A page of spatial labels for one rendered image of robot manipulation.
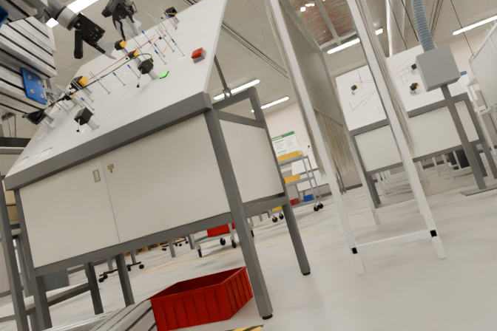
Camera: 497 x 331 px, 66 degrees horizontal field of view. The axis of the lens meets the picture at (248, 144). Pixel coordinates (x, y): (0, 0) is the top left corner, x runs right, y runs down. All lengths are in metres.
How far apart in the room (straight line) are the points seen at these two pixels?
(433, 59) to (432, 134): 0.92
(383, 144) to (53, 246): 3.21
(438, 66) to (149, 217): 2.70
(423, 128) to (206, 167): 3.04
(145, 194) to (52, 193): 0.54
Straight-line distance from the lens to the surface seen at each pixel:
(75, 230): 1.93
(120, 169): 1.73
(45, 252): 2.10
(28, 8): 1.09
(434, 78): 3.54
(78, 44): 1.72
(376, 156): 4.19
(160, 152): 1.60
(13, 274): 2.22
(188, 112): 1.48
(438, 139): 4.21
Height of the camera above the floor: 0.40
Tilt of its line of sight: 9 degrees up
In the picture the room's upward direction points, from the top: 16 degrees counter-clockwise
